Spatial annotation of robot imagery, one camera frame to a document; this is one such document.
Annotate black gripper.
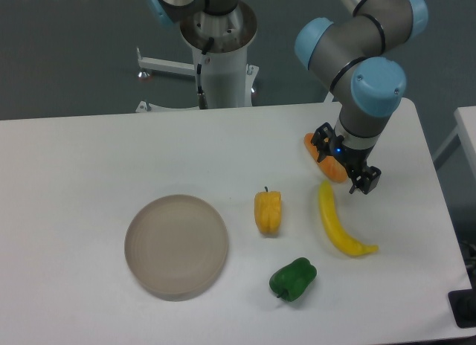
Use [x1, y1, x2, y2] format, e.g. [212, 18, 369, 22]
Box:
[311, 122, 382, 195]

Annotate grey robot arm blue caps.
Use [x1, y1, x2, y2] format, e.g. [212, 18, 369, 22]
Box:
[147, 0, 428, 194]

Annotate yellow bell pepper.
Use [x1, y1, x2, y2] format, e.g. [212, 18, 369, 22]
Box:
[254, 187, 282, 236]

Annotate green bell pepper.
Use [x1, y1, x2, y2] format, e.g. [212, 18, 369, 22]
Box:
[268, 257, 318, 302]

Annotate orange carrot-like vegetable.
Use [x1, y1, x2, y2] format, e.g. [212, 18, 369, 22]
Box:
[303, 133, 348, 183]

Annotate yellow banana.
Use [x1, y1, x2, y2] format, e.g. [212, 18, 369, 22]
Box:
[318, 181, 379, 257]

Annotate white side table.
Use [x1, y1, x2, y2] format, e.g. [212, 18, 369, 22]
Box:
[431, 106, 476, 173]

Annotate black device at table edge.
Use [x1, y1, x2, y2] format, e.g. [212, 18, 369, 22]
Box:
[448, 289, 475, 329]

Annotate round beige plate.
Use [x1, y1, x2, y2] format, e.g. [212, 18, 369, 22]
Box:
[124, 195, 229, 301]

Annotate black cable on pedestal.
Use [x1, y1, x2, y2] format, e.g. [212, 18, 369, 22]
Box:
[196, 37, 216, 110]

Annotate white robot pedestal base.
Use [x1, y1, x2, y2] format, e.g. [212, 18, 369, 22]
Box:
[136, 1, 259, 109]

